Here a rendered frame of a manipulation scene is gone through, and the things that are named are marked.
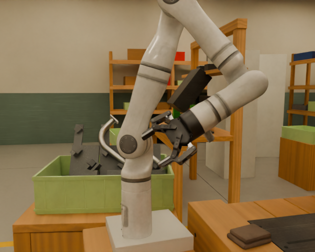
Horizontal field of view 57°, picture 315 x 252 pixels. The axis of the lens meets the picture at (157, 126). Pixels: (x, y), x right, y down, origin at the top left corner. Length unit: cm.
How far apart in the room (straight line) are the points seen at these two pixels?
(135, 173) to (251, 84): 40
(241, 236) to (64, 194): 79
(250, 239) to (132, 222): 33
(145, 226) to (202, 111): 39
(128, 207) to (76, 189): 49
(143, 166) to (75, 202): 55
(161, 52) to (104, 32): 680
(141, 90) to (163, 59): 10
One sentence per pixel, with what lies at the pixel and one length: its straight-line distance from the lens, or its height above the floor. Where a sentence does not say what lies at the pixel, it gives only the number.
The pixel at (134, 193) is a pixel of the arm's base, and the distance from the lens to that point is 88.
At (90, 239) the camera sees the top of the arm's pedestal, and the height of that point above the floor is 85.
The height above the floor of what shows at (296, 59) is 204.
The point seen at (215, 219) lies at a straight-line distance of 104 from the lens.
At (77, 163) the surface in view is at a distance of 161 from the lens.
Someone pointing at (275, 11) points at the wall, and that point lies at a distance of 903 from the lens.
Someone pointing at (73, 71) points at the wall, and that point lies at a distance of 752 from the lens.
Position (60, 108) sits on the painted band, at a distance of 756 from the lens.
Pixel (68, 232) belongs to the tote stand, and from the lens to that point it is 133.
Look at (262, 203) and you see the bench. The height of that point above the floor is 88.
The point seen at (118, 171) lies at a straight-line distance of 150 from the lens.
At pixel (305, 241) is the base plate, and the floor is 90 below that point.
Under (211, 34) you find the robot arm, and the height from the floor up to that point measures 147.
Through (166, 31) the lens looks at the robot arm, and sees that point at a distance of 87.
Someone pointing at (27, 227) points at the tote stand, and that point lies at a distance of 136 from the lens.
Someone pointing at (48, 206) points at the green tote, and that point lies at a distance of 140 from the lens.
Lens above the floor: 133
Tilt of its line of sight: 7 degrees down
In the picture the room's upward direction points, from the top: straight up
